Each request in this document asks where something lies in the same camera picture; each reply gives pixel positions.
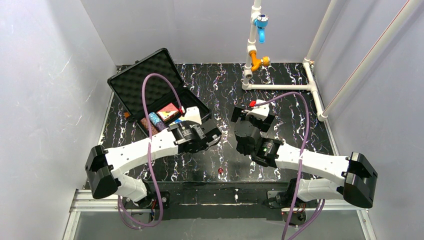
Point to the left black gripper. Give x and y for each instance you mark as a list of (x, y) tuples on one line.
[(212, 128)]

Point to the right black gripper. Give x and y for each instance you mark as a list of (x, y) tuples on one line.
[(238, 114)]

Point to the red playing card box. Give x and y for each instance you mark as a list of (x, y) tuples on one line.
[(168, 112)]

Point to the light blue poker chip stack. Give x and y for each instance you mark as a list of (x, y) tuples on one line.
[(154, 118)]

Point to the black foam-lined poker case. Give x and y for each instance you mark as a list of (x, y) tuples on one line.
[(127, 86)]

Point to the purple poker chip stack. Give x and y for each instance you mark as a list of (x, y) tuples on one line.
[(160, 126)]

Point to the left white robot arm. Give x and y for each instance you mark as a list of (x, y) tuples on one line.
[(106, 168)]

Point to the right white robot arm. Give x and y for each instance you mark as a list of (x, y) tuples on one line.
[(350, 178)]

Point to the orange black poker chip stack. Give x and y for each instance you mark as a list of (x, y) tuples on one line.
[(148, 125)]

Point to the orange pipe fitting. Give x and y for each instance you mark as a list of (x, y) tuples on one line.
[(256, 63)]

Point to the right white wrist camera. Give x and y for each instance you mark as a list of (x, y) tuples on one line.
[(260, 112)]

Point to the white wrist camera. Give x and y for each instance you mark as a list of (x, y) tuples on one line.
[(260, 112), (193, 114)]

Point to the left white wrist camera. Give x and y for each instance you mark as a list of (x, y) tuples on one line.
[(193, 114)]

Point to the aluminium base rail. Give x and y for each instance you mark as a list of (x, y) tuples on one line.
[(92, 219)]

